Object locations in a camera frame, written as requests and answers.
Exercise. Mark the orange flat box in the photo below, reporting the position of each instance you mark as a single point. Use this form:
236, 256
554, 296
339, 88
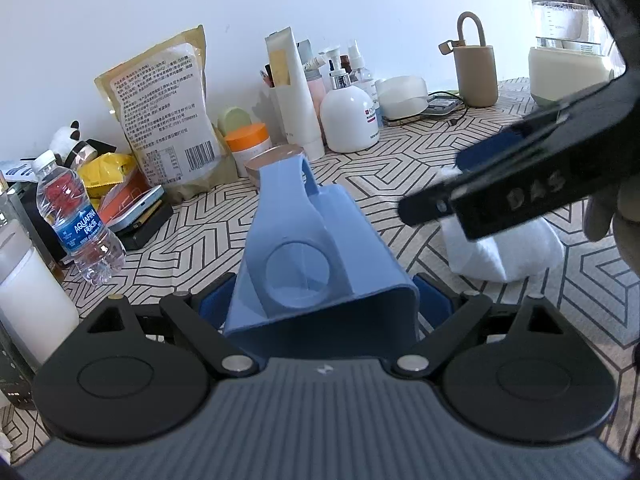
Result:
125, 195

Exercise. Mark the orange lid jar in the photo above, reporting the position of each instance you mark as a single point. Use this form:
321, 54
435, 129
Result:
247, 140

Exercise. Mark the white jar with translucent lid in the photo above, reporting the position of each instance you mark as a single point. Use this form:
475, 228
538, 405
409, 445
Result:
30, 300

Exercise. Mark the geometric patterned tablecloth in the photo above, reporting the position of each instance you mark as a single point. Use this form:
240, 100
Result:
400, 170

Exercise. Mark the white pump bottle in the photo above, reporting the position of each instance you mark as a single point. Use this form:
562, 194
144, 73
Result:
350, 120

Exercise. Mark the white paper towel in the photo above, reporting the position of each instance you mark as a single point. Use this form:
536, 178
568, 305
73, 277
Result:
510, 255

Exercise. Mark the glass kettle with green base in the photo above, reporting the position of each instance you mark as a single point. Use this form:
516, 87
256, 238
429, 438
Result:
565, 70

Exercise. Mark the blue plastic container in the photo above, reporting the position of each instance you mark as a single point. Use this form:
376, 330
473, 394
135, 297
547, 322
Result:
325, 220

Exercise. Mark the large white tube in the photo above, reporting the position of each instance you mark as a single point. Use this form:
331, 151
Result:
295, 100

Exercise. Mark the blue label water bottle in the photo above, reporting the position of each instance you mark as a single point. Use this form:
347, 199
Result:
75, 220

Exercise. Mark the black flat box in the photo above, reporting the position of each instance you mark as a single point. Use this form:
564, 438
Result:
150, 231

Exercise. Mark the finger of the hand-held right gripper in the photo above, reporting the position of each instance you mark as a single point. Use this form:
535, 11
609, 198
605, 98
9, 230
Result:
495, 150
425, 206

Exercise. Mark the yellow snack bag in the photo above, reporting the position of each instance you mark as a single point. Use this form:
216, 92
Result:
107, 170

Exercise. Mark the silver blue flat case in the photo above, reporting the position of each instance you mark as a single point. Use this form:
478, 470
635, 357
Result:
145, 206

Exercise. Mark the white round container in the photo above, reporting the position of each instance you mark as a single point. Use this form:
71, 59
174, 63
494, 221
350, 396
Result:
402, 95

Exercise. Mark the brown tape roll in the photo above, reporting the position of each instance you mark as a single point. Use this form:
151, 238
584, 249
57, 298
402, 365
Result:
80, 152

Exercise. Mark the grey calculator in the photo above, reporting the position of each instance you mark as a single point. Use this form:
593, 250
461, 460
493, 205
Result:
442, 105

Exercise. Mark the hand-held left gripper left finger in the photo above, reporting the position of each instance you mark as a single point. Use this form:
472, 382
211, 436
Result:
217, 300

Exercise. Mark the person's right hand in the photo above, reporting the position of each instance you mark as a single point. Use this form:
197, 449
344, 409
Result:
600, 220

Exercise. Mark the panda plush toy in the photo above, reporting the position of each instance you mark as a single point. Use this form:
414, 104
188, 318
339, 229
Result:
62, 137

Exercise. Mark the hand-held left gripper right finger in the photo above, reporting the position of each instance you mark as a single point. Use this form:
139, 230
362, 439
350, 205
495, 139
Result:
432, 302

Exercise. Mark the pink round case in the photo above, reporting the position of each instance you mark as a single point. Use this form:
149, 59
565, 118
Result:
275, 155

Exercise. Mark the large beige food pouch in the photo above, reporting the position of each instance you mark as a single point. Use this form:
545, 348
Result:
160, 110

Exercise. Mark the white blue packet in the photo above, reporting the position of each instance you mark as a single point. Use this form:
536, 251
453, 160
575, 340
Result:
17, 170

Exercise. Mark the clear spray bottle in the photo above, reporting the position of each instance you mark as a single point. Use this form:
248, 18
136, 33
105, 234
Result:
362, 77

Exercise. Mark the pink bottle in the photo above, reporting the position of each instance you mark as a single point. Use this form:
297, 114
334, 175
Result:
317, 95

